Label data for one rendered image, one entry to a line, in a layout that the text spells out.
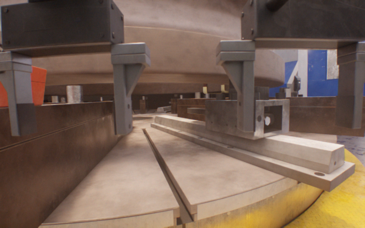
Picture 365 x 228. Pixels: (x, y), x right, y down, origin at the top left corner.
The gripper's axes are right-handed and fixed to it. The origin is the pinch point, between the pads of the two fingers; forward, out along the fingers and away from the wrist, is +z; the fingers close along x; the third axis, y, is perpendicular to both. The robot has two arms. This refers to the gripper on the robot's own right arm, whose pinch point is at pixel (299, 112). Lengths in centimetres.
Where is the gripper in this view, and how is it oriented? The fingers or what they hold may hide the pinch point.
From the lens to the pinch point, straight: 25.4
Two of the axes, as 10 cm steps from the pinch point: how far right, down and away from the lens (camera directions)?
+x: 10.0, -0.2, -0.1
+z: 0.2, 10.0, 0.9
